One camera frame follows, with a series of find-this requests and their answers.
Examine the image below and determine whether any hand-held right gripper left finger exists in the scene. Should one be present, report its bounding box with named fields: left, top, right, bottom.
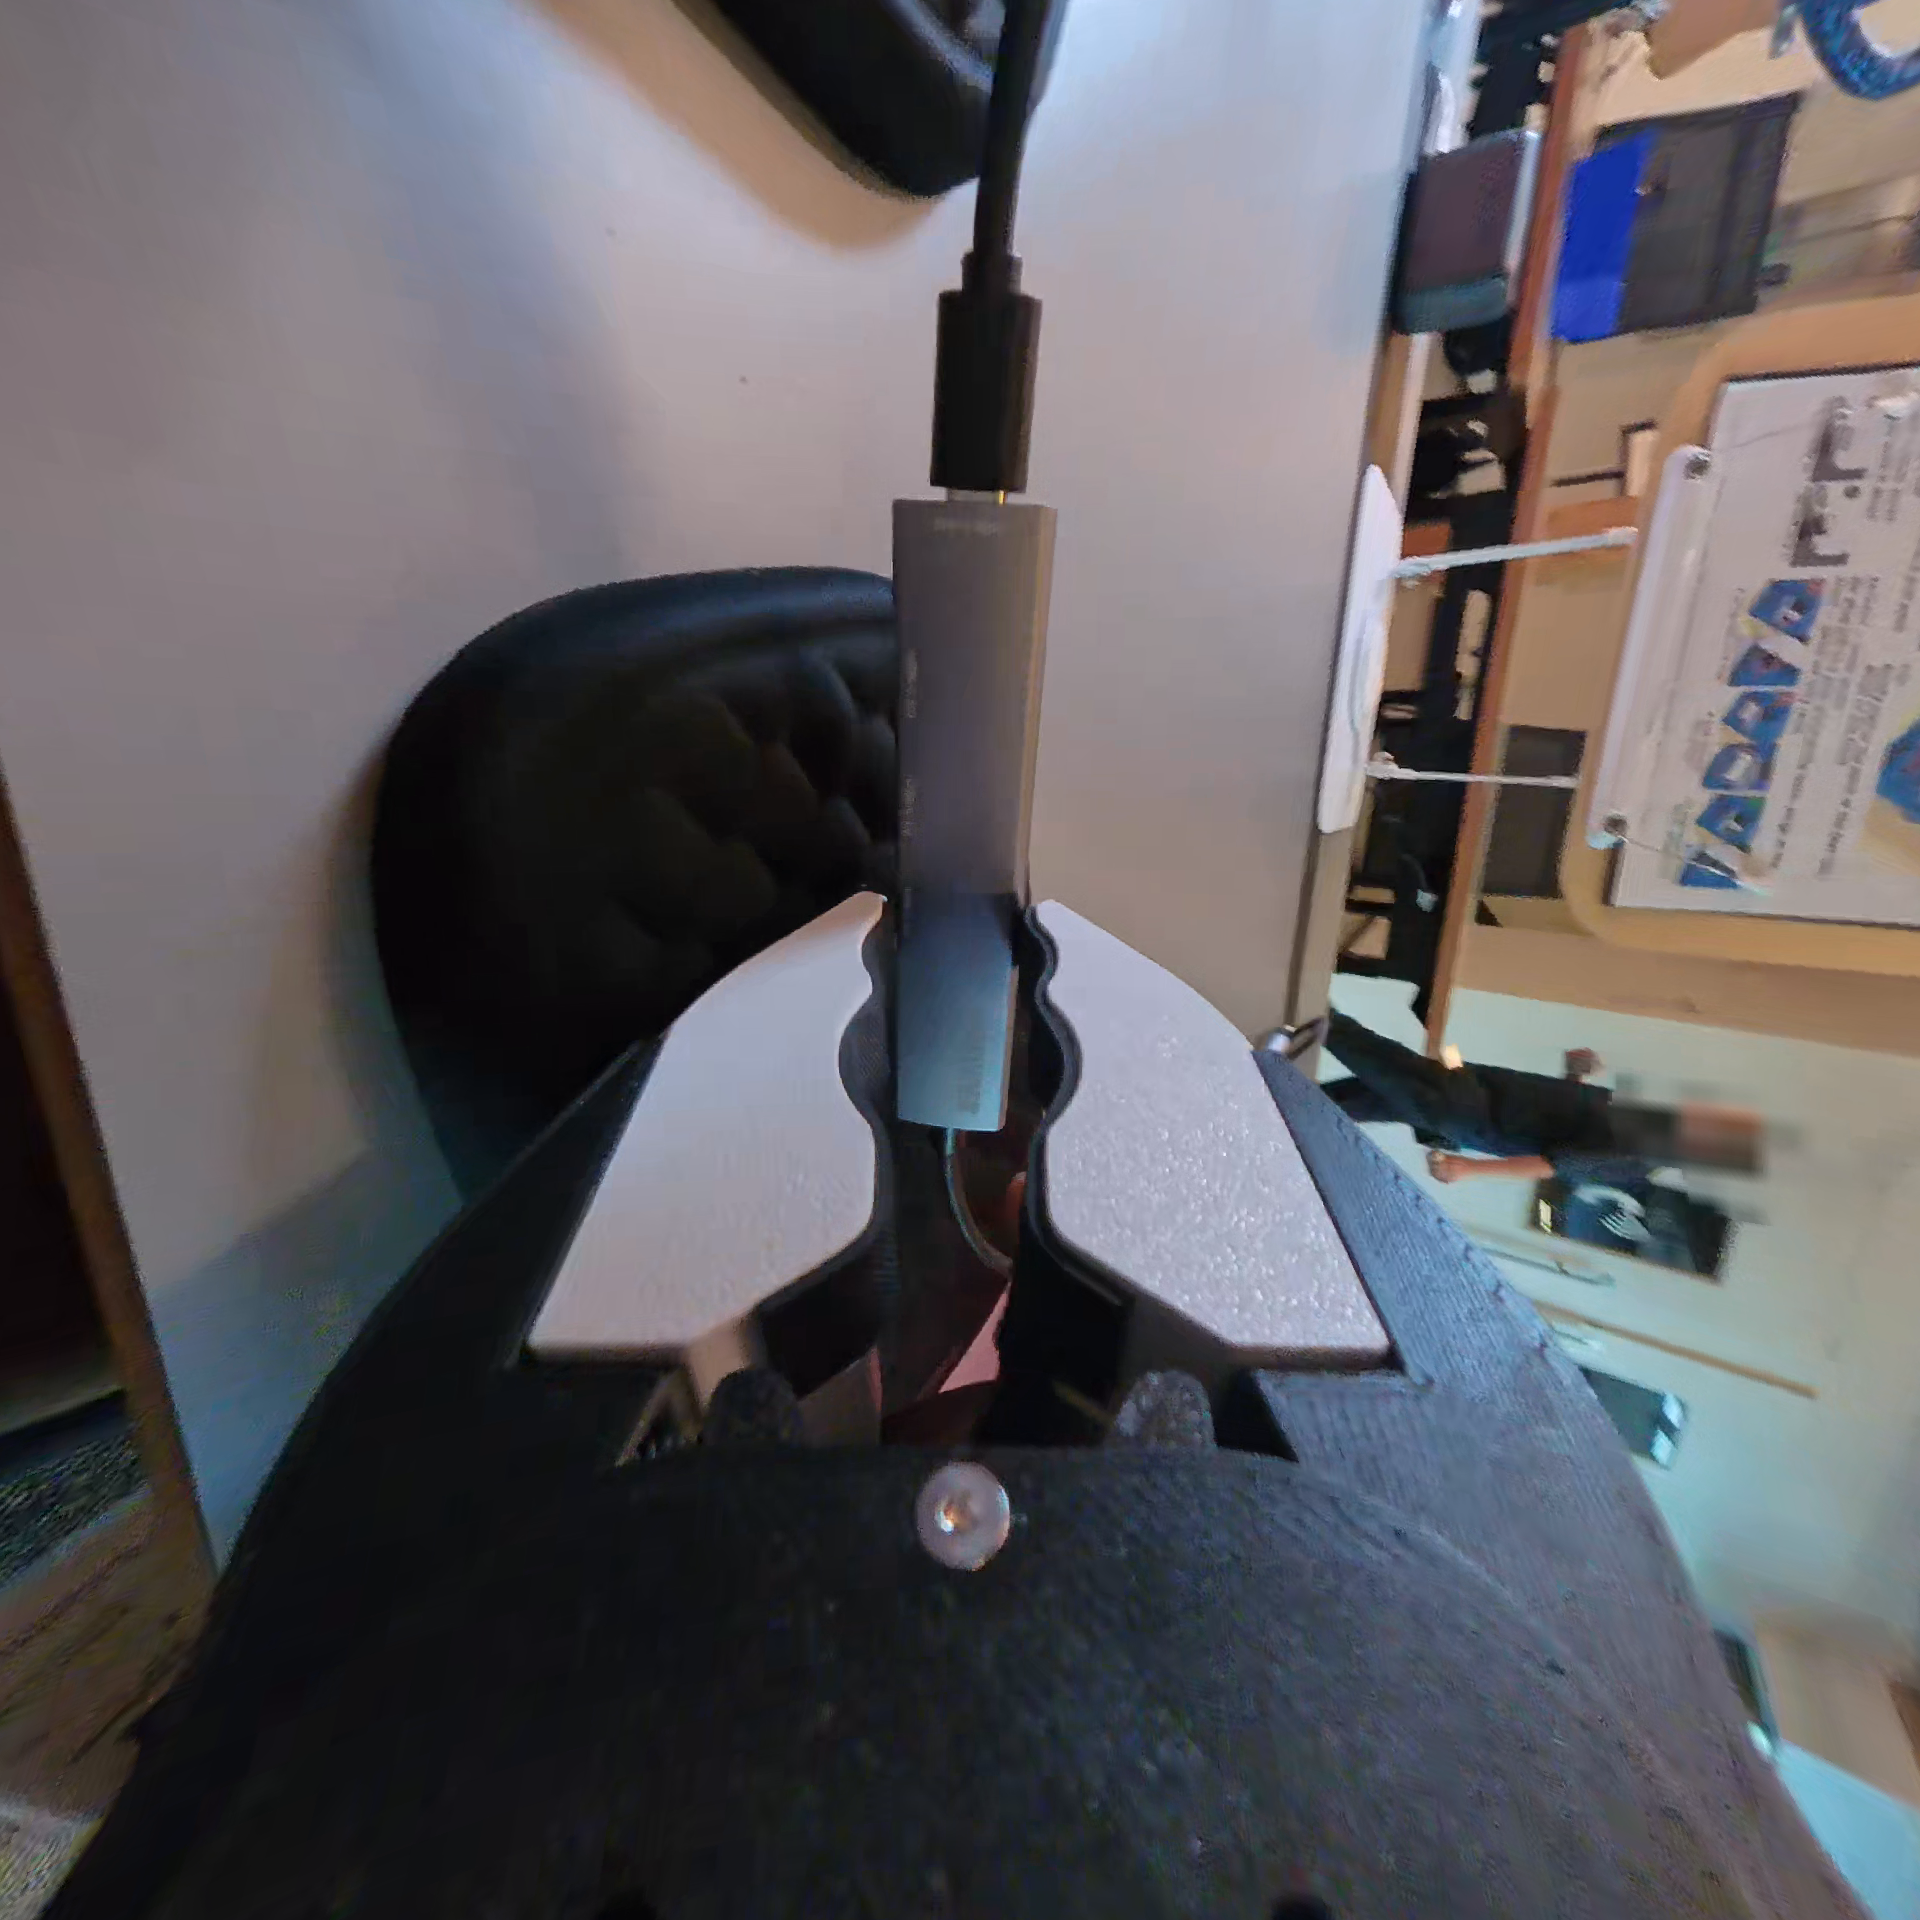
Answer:
left=525, top=887, right=893, bottom=1365

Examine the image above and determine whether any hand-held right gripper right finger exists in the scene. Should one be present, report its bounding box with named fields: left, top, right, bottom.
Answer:
left=1026, top=897, right=1391, bottom=1372

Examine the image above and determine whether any grey usb hub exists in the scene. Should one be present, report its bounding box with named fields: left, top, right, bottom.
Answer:
left=889, top=495, right=1061, bottom=1135

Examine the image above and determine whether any blue braided usb-c cable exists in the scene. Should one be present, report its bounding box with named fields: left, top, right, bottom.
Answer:
left=929, top=0, right=1061, bottom=503

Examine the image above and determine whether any black box with white print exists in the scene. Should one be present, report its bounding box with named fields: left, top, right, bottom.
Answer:
left=1529, top=1167, right=1733, bottom=1283

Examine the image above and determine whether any printed poster board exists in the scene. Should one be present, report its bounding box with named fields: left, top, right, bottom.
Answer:
left=1589, top=360, right=1920, bottom=930

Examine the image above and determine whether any grey box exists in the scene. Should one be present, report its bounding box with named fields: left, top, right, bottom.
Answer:
left=1395, top=125, right=1546, bottom=335

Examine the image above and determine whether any black rounded cushion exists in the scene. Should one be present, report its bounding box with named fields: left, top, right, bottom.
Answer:
left=706, top=0, right=1052, bottom=200

